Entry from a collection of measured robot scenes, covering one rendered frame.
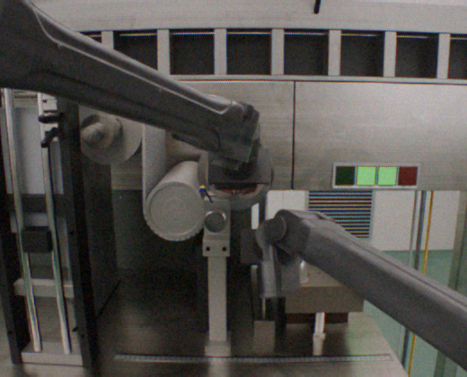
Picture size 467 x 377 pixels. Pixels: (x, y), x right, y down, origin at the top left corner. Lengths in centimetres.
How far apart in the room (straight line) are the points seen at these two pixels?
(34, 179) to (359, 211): 320
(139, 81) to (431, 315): 35
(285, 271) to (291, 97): 59
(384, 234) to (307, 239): 331
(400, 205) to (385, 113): 270
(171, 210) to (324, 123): 51
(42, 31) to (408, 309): 41
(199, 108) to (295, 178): 75
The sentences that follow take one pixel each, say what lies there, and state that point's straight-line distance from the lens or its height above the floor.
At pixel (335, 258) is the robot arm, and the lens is 54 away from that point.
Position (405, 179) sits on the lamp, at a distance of 121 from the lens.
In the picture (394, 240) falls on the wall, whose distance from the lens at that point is 392.
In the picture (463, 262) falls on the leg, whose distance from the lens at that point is 158.
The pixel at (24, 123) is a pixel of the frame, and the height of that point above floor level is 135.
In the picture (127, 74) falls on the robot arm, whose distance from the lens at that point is 33.
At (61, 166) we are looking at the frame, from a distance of 71.
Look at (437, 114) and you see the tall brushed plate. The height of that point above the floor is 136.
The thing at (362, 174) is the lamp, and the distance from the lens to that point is 117.
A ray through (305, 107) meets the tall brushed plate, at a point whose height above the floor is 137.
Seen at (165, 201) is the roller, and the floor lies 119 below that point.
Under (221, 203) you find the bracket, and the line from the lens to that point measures 77.
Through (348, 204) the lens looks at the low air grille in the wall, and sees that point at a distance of 367.
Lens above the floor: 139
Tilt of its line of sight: 11 degrees down
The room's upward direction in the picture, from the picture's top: straight up
